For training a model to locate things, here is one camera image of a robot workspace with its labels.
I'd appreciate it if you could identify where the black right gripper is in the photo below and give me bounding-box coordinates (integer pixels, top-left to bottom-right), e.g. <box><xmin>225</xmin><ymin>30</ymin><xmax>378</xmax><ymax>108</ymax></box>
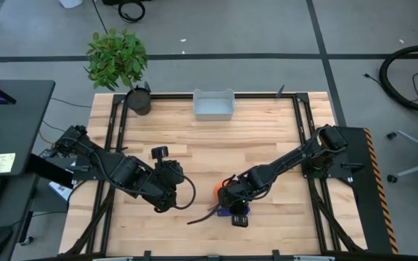
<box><xmin>186</xmin><ymin>178</ymin><xmax>252</xmax><ymax>226</ymax></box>

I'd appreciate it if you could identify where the blue measuring cup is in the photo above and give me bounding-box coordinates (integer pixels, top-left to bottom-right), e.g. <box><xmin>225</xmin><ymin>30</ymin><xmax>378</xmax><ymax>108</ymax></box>
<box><xmin>216</xmin><ymin>207</ymin><xmax>251</xmax><ymax>218</ymax></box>

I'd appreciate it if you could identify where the orange measuring cup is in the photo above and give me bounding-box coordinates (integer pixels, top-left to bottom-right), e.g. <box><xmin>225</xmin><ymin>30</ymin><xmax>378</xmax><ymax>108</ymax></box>
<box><xmin>213</xmin><ymin>181</ymin><xmax>226</xmax><ymax>202</ymax></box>

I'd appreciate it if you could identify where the grey plastic basket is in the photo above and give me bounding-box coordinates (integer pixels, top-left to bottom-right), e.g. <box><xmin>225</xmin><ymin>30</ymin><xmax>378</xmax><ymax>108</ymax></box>
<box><xmin>192</xmin><ymin>88</ymin><xmax>237</xmax><ymax>122</ymax></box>

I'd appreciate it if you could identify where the black plant pot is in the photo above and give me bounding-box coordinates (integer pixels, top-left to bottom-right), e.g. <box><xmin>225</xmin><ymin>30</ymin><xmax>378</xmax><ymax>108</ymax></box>
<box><xmin>125</xmin><ymin>86</ymin><xmax>153</xmax><ymax>117</ymax></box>

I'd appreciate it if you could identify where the white paper sheet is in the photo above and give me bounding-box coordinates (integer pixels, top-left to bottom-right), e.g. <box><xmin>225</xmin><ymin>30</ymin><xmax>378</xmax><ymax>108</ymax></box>
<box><xmin>47</xmin><ymin>180</ymin><xmax>74</xmax><ymax>202</ymax></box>

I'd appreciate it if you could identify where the black flat panel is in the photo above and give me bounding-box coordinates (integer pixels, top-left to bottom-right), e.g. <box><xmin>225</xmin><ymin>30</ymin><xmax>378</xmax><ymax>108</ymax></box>
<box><xmin>25</xmin><ymin>153</ymin><xmax>76</xmax><ymax>189</ymax></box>

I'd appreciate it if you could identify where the green leafy plant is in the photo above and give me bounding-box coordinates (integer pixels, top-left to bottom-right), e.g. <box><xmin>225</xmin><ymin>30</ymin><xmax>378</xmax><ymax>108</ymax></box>
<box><xmin>83</xmin><ymin>28</ymin><xmax>149</xmax><ymax>92</ymax></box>

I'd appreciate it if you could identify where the black platform with hazard stripe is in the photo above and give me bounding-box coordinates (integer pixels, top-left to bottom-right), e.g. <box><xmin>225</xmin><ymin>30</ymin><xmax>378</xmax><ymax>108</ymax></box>
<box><xmin>335</xmin><ymin>125</ymin><xmax>401</xmax><ymax>255</ymax></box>

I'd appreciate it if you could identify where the dark grey side desk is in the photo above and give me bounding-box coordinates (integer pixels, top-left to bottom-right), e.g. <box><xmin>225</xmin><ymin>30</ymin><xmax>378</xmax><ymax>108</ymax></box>
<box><xmin>0</xmin><ymin>173</ymin><xmax>40</xmax><ymax>261</ymax></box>

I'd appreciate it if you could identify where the black desk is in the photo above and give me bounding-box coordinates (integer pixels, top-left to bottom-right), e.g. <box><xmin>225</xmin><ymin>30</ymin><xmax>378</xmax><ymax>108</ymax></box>
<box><xmin>0</xmin><ymin>78</ymin><xmax>57</xmax><ymax>178</ymax></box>

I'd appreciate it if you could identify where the yellow sticky note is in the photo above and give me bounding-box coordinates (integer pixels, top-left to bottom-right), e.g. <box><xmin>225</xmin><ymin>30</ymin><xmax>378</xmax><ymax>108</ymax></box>
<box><xmin>0</xmin><ymin>152</ymin><xmax>17</xmax><ymax>175</ymax></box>

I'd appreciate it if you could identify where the black aluminium table frame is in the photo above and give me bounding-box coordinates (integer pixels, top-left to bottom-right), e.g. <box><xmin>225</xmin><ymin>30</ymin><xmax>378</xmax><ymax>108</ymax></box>
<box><xmin>62</xmin><ymin>91</ymin><xmax>368</xmax><ymax>261</ymax></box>

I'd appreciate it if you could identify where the black cable coil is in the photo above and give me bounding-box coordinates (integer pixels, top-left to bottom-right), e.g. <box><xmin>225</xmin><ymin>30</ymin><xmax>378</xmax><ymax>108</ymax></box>
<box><xmin>117</xmin><ymin>0</ymin><xmax>147</xmax><ymax>24</ymax></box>

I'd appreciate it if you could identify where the thin black floor cable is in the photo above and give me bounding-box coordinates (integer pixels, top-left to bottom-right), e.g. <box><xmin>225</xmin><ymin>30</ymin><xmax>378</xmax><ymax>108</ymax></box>
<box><xmin>363</xmin><ymin>67</ymin><xmax>418</xmax><ymax>103</ymax></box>

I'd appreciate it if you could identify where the black coiled hose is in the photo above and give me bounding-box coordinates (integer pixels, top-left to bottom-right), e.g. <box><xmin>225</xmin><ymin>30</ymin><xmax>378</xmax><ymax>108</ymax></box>
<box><xmin>378</xmin><ymin>44</ymin><xmax>418</xmax><ymax>113</ymax></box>

